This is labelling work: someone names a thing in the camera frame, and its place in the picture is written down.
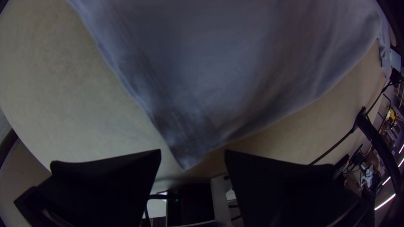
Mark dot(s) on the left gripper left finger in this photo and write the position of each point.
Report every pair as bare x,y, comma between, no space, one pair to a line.
94,189

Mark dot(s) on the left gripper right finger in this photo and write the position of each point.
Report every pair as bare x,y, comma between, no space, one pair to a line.
284,192

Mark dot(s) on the light grey t-shirt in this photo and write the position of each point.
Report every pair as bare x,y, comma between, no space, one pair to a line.
205,78

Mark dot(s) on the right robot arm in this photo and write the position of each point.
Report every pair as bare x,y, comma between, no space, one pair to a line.
378,145

